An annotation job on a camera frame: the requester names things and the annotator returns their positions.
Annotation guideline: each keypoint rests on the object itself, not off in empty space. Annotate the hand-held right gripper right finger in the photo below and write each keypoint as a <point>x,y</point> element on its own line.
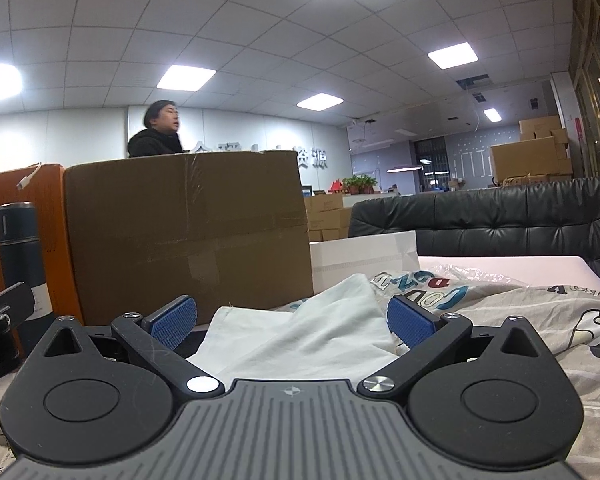
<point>410,324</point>

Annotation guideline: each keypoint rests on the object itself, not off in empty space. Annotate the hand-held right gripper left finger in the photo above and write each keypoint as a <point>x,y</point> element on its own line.
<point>172,322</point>

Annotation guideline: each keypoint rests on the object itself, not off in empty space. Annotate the white t-shirt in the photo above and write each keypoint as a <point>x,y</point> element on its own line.
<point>305,340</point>

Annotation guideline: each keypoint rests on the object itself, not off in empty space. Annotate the white flat box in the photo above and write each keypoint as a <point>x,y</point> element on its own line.
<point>365,260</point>

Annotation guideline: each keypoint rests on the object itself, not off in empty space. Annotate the clear plastic bag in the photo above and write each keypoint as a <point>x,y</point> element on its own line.
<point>480,275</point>

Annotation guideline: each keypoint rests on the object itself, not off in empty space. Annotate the large brown cardboard box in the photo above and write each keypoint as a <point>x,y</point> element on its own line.
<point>180,235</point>

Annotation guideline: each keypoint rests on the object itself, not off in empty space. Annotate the dark blue thermos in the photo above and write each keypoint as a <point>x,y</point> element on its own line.
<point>17,240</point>

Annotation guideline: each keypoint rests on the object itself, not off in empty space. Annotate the printed cartoon blanket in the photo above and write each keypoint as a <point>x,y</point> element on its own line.
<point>530,330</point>

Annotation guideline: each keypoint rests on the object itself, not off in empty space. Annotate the black leather sofa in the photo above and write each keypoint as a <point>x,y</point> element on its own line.
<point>480,225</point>

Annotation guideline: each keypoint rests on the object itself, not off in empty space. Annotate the orange board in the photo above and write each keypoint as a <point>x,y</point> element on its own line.
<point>50,220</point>

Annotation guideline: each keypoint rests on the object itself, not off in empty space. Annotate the stack of cardboard boxes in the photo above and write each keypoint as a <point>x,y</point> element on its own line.
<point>327,217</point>

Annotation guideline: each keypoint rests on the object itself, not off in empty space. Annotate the potted plant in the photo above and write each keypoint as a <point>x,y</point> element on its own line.
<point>360,184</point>

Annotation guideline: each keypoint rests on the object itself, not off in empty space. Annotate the red ornament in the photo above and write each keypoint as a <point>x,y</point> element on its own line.
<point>338,186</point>

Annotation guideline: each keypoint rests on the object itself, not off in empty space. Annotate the pink table mat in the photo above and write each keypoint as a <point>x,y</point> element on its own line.
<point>555,267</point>

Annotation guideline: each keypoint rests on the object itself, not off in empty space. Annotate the black monitor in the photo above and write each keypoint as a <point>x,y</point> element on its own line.
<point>307,191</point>

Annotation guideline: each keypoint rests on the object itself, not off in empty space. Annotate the tall pile of cardboard boxes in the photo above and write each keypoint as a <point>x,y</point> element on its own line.
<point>530,157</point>

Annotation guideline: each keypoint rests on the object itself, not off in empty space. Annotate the silver wall lettering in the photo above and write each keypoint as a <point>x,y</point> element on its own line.
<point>310,157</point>

